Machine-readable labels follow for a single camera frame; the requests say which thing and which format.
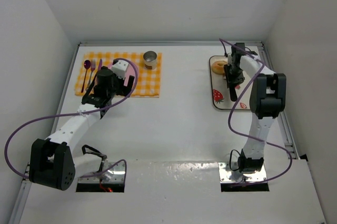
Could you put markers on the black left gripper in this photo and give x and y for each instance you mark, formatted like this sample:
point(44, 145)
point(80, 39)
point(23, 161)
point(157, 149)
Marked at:
point(122, 84)

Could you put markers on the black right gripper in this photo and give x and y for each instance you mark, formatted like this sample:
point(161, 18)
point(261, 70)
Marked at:
point(234, 80)

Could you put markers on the glazed donut bread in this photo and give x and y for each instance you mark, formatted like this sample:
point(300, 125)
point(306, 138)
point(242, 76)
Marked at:
point(218, 67)

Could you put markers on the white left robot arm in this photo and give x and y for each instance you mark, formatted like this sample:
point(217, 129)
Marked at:
point(52, 163)

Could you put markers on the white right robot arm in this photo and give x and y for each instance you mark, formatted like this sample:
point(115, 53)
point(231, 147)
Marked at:
point(267, 101)

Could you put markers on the purple knife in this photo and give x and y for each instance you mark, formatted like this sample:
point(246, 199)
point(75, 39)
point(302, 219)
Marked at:
point(100, 64)

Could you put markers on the strawberry print tray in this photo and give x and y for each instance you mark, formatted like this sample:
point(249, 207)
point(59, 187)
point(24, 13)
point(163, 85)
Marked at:
point(220, 92)

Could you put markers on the purple fork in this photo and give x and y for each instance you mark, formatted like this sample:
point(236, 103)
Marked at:
point(93, 66)

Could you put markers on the purple spoon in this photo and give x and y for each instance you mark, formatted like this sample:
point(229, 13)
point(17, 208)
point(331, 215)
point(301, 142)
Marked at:
point(87, 66)

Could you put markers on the pink plate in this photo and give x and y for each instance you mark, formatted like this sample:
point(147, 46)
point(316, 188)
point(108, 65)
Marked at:
point(132, 70)

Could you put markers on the orange checkered cloth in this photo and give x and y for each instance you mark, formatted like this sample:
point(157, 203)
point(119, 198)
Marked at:
point(149, 81)

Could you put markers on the metal cup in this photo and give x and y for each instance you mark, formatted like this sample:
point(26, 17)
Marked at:
point(150, 60)

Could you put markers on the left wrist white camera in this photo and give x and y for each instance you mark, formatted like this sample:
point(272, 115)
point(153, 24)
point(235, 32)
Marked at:
point(119, 67)

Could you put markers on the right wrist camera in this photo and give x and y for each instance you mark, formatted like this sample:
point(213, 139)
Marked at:
point(242, 49)

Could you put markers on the aluminium frame rail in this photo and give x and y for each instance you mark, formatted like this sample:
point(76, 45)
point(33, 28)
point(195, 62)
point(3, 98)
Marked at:
point(150, 43)

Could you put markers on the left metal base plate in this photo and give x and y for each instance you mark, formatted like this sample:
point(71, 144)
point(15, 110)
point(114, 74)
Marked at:
point(115, 174)

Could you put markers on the metal base plate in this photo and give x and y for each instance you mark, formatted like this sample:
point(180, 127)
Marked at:
point(115, 174)
point(227, 176)

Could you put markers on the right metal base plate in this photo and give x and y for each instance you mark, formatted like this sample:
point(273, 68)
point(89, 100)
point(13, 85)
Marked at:
point(227, 176)

